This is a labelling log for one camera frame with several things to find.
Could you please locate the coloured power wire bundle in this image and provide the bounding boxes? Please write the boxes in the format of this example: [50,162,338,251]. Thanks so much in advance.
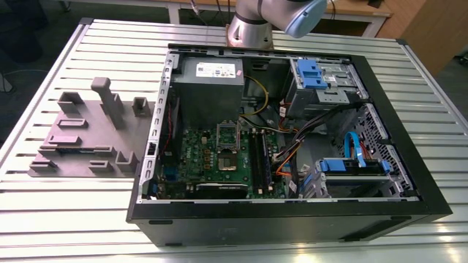
[238,116,298,135]

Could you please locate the CPU socket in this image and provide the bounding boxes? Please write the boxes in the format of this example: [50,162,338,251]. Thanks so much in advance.
[217,152,244,172]

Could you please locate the black PC case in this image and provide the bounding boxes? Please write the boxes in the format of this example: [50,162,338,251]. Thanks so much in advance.
[125,42,453,247]

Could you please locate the hard disk in blue carrier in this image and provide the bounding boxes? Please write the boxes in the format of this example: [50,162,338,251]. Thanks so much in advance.
[316,158,390,176]

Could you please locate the grey printed parts rack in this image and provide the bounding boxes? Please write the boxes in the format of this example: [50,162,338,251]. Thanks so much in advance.
[28,77,156,178]

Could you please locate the blue data wire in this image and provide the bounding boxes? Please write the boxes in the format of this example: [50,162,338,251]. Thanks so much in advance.
[342,131,366,168]

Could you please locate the black graphics card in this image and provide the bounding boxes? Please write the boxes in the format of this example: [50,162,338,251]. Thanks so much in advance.
[185,182,249,200]

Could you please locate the RAM stick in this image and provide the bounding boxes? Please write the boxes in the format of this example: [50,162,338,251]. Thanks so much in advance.
[57,147,110,155]

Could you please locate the white-framed desk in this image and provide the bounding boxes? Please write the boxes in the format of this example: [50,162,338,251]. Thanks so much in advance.
[57,0,238,25]

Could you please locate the wooden cabinet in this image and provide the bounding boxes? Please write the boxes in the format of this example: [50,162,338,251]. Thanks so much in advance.
[376,0,468,79]

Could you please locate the grey power supply unit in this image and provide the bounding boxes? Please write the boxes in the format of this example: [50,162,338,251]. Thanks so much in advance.
[170,56,245,129]

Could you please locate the black RAM slot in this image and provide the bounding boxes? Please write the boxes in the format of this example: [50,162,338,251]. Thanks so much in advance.
[253,130,265,191]

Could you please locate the metal drive bay cage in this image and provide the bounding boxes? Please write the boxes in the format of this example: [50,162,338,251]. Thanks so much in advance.
[284,57,368,118]

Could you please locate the blue plastic disk carrier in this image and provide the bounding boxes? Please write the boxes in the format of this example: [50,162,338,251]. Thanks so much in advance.
[302,74,328,90]
[297,59,322,78]

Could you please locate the green motherboard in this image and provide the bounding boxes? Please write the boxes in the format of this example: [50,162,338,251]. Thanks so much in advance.
[156,120,289,199]

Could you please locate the yellow wire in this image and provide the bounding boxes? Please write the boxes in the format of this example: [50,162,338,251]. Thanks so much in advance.
[238,75,270,118]

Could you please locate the wooden desk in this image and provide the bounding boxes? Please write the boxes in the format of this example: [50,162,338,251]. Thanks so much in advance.
[321,0,394,39]

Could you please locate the black wire bundle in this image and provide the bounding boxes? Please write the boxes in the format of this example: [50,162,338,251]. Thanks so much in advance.
[273,102,366,162]

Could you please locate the metal socket cover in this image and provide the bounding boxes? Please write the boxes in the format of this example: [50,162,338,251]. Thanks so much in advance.
[216,119,242,152]

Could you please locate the metal disk bay cage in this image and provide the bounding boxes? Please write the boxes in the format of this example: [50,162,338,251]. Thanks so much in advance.
[297,164,420,199]

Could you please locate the orange wires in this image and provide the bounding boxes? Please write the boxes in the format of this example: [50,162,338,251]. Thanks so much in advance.
[274,161,293,178]

